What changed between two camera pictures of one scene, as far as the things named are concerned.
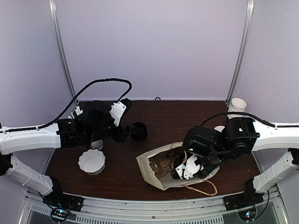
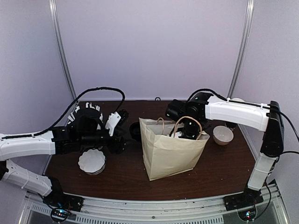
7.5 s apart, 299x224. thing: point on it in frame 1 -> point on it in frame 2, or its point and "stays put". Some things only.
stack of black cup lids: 139,131 stays put
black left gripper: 123,134 -> 118,148
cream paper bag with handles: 157,165 -> 164,155
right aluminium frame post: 247,28 stays put
